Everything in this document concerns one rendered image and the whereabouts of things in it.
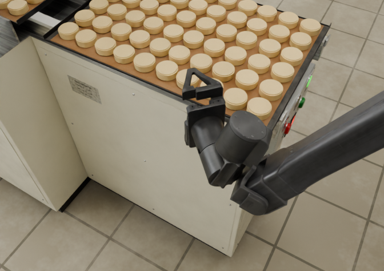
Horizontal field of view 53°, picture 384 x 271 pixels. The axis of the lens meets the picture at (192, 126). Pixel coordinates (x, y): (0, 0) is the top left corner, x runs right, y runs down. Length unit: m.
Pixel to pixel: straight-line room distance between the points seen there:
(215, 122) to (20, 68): 0.70
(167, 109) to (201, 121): 0.32
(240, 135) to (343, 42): 2.07
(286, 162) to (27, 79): 0.86
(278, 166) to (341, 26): 2.17
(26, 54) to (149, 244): 0.88
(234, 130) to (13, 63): 0.77
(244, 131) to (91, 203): 1.28
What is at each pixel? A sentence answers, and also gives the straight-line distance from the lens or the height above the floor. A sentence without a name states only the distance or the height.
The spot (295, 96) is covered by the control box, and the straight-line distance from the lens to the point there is 0.95.
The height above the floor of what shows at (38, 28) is 0.87.
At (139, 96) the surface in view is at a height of 0.79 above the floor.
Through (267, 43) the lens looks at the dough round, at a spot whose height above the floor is 0.92.
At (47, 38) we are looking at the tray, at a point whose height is 0.90.
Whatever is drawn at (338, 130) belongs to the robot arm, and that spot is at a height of 1.12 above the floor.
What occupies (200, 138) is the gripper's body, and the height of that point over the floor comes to 1.01.
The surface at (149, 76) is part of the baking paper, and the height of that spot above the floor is 0.90.
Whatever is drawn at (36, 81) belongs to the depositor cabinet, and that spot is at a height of 0.69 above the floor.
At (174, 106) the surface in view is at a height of 0.81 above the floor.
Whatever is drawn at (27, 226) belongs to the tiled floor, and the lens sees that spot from 1.79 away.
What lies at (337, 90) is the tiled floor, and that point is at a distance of 2.24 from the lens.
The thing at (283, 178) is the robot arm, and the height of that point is 1.03.
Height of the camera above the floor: 1.51
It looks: 52 degrees down
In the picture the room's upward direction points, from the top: straight up
